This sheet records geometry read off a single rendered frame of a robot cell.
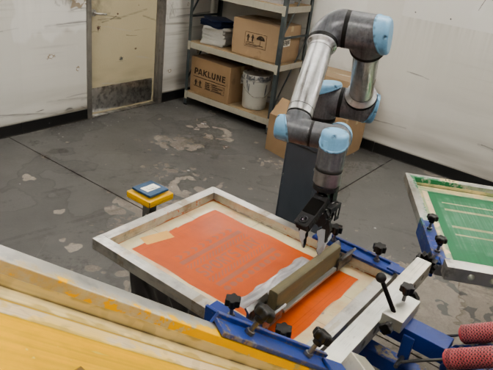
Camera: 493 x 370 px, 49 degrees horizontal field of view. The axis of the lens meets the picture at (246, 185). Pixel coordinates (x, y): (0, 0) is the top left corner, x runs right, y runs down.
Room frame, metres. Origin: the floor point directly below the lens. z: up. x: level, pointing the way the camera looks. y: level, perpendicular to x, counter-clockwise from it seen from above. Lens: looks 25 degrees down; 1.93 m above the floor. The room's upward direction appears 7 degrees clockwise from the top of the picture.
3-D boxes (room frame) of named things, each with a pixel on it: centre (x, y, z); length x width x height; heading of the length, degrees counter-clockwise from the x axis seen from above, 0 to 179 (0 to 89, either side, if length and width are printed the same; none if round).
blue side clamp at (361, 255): (1.56, -0.38, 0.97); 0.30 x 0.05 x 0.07; 56
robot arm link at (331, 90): (2.05, -0.26, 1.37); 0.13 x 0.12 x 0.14; 76
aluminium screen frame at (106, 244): (1.46, -0.03, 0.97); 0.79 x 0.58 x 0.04; 56
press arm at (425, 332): (1.15, -0.49, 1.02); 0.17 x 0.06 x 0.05; 56
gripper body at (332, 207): (1.36, -0.22, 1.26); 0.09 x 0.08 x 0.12; 146
